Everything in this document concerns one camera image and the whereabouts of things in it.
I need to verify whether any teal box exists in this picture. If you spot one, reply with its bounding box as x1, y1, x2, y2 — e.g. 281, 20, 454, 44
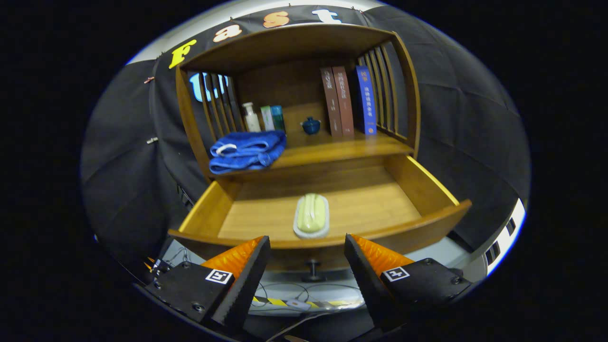
270, 105, 286, 133

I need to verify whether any white slotted panel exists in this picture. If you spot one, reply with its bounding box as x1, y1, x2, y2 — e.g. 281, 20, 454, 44
463, 199, 526, 283

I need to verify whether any reddish brown book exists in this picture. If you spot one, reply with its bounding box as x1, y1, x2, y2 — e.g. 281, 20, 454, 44
332, 66, 355, 137

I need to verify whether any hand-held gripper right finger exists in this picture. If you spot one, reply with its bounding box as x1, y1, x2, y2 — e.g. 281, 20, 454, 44
344, 234, 473, 333

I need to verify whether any wooden cabinet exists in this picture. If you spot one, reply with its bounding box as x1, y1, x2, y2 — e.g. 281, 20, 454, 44
175, 23, 422, 183

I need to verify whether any grey cable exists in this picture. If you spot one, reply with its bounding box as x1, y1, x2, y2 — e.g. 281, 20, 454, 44
266, 311, 335, 342

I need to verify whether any dark brown book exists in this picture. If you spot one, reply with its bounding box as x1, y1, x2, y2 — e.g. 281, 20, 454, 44
320, 67, 343, 138

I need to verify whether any wooden countertop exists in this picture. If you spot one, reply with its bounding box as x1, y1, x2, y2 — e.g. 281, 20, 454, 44
209, 102, 415, 177

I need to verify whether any small black orange device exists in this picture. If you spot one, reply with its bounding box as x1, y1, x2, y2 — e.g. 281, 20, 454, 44
144, 256, 172, 278

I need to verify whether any black backdrop cloth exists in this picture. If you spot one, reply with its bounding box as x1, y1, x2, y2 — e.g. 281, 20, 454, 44
81, 6, 531, 266

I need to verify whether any white green box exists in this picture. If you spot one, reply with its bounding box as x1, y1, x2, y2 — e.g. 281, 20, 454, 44
260, 105, 276, 132

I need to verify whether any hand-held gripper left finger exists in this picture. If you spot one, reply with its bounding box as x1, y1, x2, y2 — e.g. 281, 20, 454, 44
142, 236, 271, 333

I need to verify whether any blue book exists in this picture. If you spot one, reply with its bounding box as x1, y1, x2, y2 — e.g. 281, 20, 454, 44
355, 65, 378, 136

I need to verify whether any blue folded towel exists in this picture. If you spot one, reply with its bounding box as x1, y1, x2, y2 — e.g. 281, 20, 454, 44
208, 130, 287, 175

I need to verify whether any white pump bottle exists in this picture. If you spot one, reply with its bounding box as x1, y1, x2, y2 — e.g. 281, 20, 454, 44
242, 102, 262, 133

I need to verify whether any yellow black striped tape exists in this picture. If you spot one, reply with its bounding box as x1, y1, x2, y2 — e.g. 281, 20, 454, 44
251, 295, 354, 310

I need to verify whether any wooden drawer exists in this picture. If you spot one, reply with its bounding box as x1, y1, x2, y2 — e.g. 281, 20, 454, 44
168, 153, 473, 283

